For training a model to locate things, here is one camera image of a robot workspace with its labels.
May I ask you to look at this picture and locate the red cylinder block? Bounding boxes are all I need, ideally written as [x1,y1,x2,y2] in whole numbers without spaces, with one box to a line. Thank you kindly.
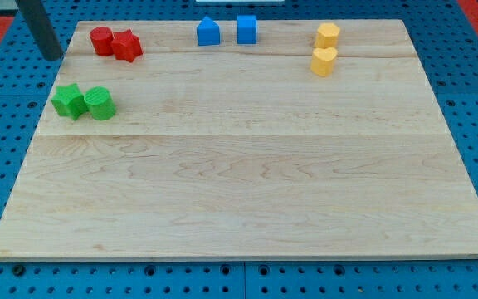
[89,26,114,56]

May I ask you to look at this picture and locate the yellow hexagon block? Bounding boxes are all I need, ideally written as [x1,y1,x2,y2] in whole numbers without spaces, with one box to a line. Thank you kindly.
[314,22,340,49]

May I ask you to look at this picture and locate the red star block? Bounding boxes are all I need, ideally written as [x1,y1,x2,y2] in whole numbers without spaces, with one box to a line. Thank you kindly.
[111,29,143,62]

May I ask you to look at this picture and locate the blue cube block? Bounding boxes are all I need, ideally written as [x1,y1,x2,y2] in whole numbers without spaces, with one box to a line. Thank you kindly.
[237,15,257,44]

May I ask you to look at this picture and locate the blue triangular prism block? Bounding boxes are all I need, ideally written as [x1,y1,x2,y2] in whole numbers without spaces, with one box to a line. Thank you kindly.
[197,16,221,46]

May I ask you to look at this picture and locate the green star block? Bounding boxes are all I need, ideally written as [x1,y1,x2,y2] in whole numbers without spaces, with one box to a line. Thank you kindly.
[51,83,88,120]

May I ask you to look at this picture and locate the light wooden board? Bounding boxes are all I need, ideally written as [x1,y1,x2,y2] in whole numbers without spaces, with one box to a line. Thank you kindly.
[0,19,478,262]

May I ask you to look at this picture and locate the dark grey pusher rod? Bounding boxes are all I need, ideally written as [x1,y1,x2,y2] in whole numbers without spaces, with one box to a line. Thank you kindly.
[15,0,64,61]

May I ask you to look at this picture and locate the yellow heart block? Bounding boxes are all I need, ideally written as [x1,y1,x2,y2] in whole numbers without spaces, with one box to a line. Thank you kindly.
[310,47,338,77]

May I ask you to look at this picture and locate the green cylinder block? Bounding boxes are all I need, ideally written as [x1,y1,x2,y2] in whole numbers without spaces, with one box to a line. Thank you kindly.
[84,86,116,120]

